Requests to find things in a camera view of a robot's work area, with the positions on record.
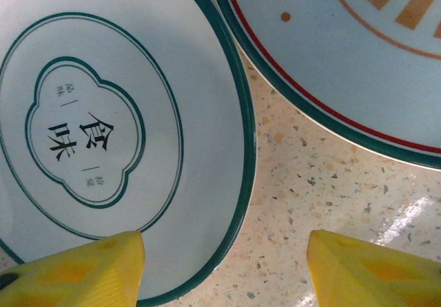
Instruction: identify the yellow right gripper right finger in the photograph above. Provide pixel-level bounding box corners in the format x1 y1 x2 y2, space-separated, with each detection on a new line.
306 229 441 307

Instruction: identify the white plate orange sunburst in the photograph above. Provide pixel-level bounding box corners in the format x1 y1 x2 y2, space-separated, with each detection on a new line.
207 0 441 170

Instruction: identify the white plate green clover outline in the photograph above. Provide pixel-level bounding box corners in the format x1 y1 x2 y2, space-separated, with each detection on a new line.
0 0 258 303

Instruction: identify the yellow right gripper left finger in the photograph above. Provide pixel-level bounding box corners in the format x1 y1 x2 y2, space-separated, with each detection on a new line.
0 230 146 307

